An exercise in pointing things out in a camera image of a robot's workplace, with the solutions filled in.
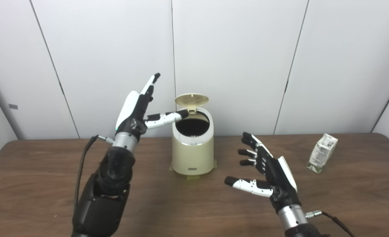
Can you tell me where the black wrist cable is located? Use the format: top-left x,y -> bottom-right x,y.
74,134 -> 114,214
306,210 -> 356,237

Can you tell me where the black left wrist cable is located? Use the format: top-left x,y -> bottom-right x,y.
74,134 -> 114,214

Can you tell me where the cream-colored round bin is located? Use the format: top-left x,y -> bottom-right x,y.
172,106 -> 214,175

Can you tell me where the cream round bin lid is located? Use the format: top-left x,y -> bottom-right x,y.
175,94 -> 209,115

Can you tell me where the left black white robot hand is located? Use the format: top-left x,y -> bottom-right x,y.
115,73 -> 189,142

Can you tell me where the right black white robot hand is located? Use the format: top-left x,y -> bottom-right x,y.
225,132 -> 302,214

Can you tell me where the white green milk carton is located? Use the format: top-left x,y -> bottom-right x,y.
306,133 -> 339,174

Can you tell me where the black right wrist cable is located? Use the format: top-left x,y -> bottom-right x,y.
306,210 -> 356,237

